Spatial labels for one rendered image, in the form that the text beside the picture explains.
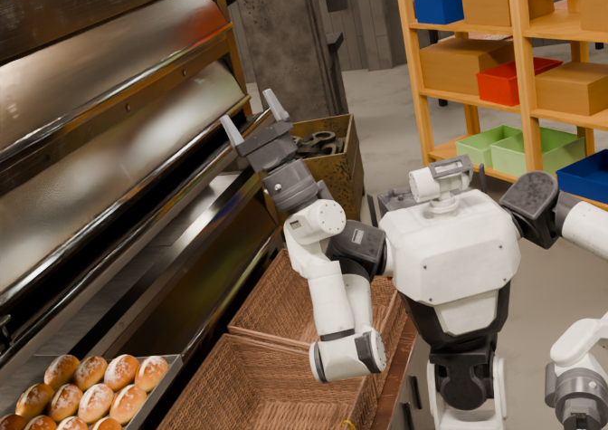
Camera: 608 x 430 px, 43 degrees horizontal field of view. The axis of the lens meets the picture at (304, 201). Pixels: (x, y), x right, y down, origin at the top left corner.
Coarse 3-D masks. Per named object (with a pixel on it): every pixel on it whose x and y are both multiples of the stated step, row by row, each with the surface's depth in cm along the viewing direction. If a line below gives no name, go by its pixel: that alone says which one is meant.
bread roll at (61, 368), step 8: (56, 360) 173; (64, 360) 173; (72, 360) 175; (48, 368) 172; (56, 368) 171; (64, 368) 172; (72, 368) 174; (48, 376) 171; (56, 376) 171; (64, 376) 172; (72, 376) 173; (48, 384) 170; (56, 384) 171; (64, 384) 172
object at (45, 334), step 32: (256, 128) 252; (192, 160) 242; (224, 160) 228; (160, 192) 218; (192, 192) 209; (128, 224) 199; (160, 224) 192; (96, 256) 182; (128, 256) 178; (64, 288) 169; (96, 288) 166; (32, 320) 157; (64, 320) 155; (32, 352) 146; (0, 384) 138
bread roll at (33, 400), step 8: (40, 384) 166; (24, 392) 164; (32, 392) 163; (40, 392) 164; (48, 392) 166; (24, 400) 162; (32, 400) 162; (40, 400) 163; (48, 400) 165; (16, 408) 162; (24, 408) 161; (32, 408) 161; (40, 408) 163; (24, 416) 161; (32, 416) 162
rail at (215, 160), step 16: (176, 192) 203; (160, 208) 194; (144, 224) 186; (128, 240) 179; (112, 256) 173; (96, 272) 167; (80, 288) 161; (64, 304) 156; (48, 320) 151; (32, 336) 147; (0, 352) 141; (16, 352) 143; (0, 368) 139
